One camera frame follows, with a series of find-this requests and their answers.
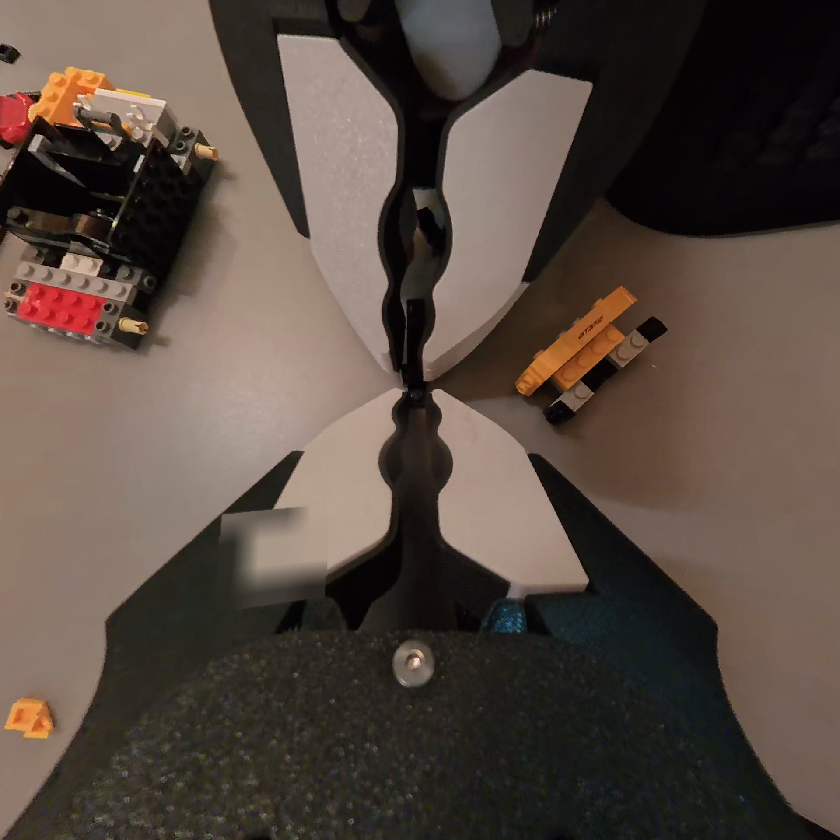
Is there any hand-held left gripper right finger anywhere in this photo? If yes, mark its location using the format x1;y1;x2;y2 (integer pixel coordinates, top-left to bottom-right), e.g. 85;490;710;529
430;387;591;598

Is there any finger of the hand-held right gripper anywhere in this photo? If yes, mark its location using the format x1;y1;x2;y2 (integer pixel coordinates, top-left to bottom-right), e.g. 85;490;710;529
276;33;404;375
422;67;596;385

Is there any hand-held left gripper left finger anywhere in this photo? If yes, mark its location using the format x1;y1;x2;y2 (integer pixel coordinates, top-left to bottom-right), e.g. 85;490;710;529
271;387;404;580

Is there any long black brick plate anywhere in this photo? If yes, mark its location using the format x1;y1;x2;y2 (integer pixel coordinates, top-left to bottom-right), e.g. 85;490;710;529
394;298;431;403

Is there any orange grey black brick assembly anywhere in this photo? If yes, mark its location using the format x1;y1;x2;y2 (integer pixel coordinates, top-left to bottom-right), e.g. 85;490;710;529
515;285;669;426

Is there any grey desk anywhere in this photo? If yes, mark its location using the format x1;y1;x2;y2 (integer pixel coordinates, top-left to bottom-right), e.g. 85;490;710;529
0;0;840;840

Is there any black toy car chassis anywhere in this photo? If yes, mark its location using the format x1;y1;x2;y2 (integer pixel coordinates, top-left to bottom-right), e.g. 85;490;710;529
0;66;221;352

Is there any red toy minifigure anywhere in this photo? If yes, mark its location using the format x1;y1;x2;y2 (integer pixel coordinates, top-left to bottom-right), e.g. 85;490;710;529
0;92;35;148

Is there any small orange bracket brick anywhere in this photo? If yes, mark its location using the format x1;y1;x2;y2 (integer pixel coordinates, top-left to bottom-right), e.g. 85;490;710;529
3;697;55;740

